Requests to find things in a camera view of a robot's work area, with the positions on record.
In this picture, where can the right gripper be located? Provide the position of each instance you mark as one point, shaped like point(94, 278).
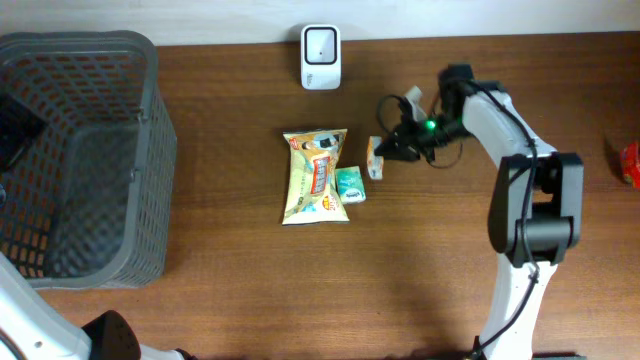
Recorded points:
point(407, 140)

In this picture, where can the orange tissue pack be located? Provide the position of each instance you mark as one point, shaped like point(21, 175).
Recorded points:
point(375, 163)

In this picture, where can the green tissue pack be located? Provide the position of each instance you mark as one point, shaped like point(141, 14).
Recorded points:
point(350, 185)

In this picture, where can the yellow snack bag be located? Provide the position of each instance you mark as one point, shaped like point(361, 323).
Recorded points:
point(312, 195)

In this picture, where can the red Hacks candy bag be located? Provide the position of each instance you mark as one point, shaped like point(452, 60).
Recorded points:
point(629, 161)

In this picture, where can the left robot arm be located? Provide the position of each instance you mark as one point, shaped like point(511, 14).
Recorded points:
point(30, 328)

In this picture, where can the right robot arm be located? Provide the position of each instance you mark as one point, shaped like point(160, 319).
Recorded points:
point(535, 214)

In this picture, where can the white barcode scanner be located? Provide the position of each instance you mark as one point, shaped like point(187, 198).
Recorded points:
point(320, 57)

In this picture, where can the grey plastic mesh basket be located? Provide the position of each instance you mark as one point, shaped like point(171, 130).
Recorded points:
point(88, 206)

